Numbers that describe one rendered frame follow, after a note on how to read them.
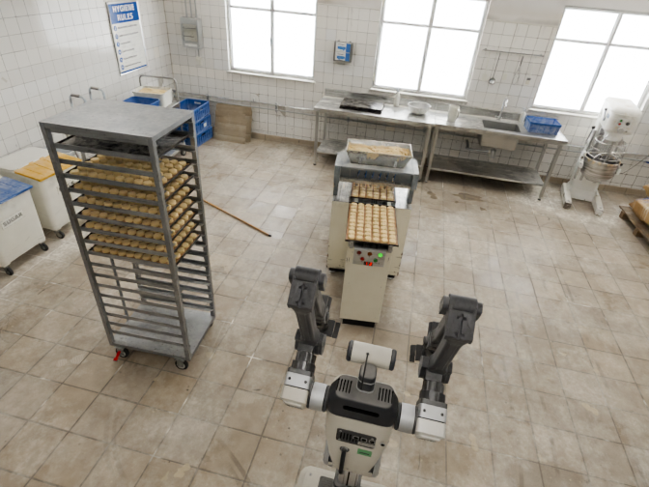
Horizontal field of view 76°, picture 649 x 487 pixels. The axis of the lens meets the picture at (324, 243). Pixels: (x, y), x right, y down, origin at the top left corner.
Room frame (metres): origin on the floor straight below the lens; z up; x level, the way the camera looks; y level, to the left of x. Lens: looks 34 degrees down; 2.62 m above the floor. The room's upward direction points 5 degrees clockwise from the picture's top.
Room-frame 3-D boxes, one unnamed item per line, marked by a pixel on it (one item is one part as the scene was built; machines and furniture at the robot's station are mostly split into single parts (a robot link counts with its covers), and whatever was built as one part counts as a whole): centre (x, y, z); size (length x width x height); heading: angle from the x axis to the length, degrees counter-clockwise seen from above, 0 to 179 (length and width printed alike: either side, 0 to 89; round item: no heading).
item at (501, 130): (6.02, -1.43, 0.61); 3.40 x 0.70 x 1.22; 80
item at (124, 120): (2.30, 1.20, 0.93); 0.64 x 0.51 x 1.78; 82
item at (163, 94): (5.81, 2.52, 0.90); 0.44 x 0.36 x 0.20; 88
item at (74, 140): (2.30, 1.21, 1.68); 0.60 x 0.40 x 0.02; 82
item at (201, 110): (6.55, 2.29, 0.50); 0.60 x 0.40 x 0.20; 172
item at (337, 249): (3.94, -0.44, 0.42); 1.28 x 0.72 x 0.84; 176
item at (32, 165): (3.83, 2.98, 0.38); 0.64 x 0.54 x 0.77; 77
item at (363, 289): (2.97, -0.37, 0.45); 0.70 x 0.34 x 0.90; 176
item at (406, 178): (3.47, -0.40, 1.01); 0.72 x 0.33 x 0.34; 86
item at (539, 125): (5.76, -2.82, 0.95); 0.40 x 0.30 x 0.14; 82
